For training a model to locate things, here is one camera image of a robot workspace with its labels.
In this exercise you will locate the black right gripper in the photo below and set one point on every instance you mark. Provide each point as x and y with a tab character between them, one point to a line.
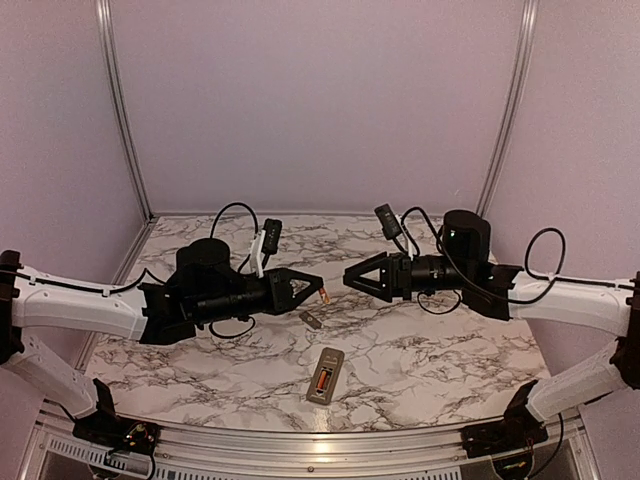
399	266

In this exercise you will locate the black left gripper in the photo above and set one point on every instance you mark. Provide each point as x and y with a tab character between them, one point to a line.
281	295

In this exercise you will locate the orange battery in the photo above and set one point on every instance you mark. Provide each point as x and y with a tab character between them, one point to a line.
323	381
324	296

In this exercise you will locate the grey battery compartment cover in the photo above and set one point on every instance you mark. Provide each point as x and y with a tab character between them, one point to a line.
310	320

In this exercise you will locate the grey white remote control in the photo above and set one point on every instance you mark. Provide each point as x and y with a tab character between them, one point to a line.
332	359

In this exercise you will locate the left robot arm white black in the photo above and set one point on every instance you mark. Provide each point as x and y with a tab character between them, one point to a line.
203	289

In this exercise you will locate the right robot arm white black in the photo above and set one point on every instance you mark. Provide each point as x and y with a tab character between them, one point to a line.
506	292

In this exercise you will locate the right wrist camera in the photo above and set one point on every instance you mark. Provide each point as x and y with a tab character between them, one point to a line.
390	224

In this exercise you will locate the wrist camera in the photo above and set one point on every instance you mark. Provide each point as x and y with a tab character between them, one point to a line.
264	246
390	224

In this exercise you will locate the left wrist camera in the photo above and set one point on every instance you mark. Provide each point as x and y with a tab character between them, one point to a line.
264	246

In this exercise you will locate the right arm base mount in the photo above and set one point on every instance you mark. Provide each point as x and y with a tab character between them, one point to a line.
517	429

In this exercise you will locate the front aluminium rail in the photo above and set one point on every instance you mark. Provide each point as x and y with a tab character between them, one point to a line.
191	452

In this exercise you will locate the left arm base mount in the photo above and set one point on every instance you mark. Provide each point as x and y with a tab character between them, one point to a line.
107	428

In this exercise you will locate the right aluminium frame post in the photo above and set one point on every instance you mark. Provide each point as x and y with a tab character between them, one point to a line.
515	92

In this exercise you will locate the aluminium frame post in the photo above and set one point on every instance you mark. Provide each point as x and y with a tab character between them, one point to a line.
515	92
108	41

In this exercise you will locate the left aluminium frame post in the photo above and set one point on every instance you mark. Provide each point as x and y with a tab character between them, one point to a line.
108	41

